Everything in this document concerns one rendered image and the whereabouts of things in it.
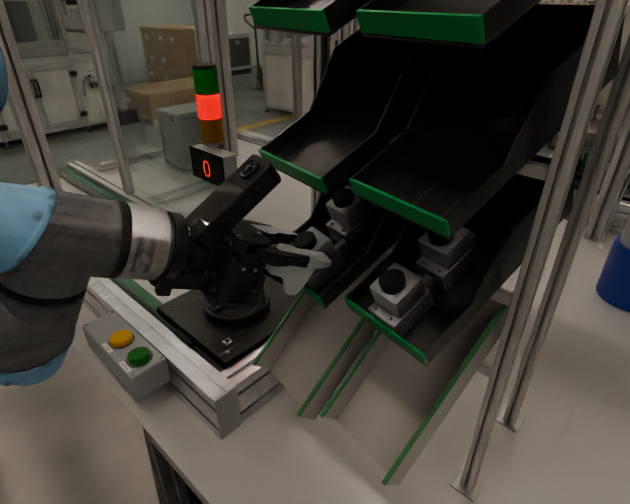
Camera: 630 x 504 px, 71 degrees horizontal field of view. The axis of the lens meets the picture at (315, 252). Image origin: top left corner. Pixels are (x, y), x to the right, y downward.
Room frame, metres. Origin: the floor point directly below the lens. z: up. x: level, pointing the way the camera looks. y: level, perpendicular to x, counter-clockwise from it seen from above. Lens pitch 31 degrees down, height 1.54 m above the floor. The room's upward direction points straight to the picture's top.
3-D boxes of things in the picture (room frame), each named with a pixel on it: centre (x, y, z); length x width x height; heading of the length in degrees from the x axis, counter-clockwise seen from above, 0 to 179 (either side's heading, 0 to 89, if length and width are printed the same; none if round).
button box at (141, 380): (0.64, 0.38, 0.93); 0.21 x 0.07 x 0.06; 47
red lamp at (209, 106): (0.96, 0.23, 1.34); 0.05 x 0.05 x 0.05
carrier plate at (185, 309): (0.74, 0.17, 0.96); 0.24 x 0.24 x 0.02; 47
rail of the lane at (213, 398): (0.82, 0.47, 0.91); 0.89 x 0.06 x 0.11; 47
